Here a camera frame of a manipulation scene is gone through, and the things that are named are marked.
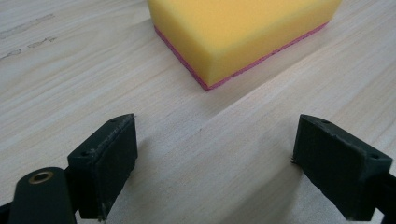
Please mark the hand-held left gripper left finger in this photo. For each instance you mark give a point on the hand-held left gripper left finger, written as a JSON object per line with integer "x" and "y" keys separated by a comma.
{"x": 102, "y": 165}

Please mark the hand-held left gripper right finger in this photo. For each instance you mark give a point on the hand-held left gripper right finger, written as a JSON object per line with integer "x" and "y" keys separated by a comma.
{"x": 336, "y": 168}

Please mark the yellow sponge with pink base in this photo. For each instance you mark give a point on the yellow sponge with pink base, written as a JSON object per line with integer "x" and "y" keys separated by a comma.
{"x": 239, "y": 34}

